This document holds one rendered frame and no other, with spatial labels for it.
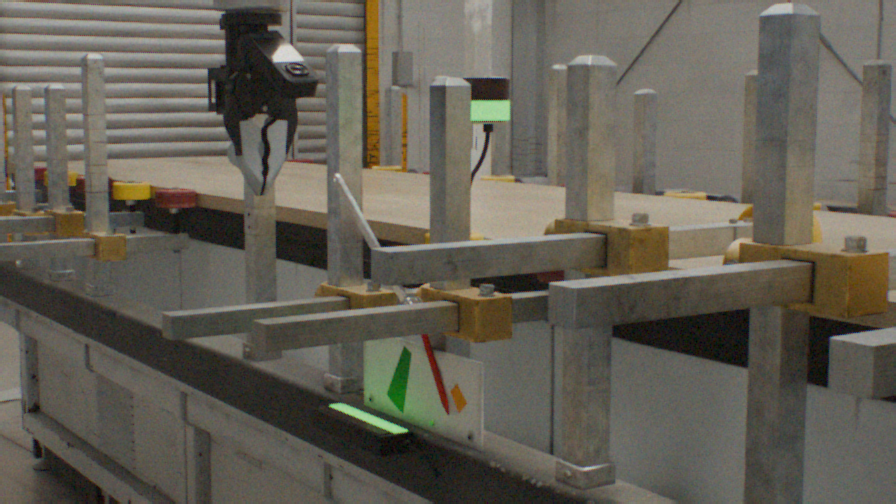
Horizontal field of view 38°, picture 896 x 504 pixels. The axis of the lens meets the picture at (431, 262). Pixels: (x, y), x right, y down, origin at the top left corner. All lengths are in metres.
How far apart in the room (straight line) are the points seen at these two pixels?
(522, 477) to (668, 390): 0.25
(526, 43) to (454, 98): 10.11
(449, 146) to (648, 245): 0.33
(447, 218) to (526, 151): 10.10
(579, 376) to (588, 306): 0.40
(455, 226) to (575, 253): 0.29
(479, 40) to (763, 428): 2.09
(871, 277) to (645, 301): 0.21
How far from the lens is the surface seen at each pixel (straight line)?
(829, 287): 1.06
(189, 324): 1.58
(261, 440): 2.04
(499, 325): 1.45
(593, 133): 1.28
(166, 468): 3.09
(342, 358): 1.72
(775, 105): 1.10
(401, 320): 1.42
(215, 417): 2.19
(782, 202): 1.10
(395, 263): 1.11
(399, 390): 1.59
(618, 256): 1.24
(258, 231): 1.93
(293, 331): 1.36
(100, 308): 2.54
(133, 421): 3.26
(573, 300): 0.90
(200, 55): 9.89
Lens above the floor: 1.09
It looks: 7 degrees down
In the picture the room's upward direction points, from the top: straight up
